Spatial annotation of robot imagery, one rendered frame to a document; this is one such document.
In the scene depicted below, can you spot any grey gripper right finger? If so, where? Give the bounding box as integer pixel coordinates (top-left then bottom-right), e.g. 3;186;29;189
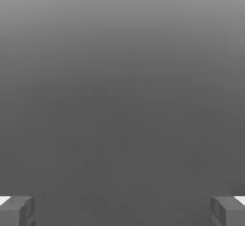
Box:
210;195;245;226

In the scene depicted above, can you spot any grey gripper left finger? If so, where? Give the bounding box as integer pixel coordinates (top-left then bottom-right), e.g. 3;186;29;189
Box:
0;195;36;226

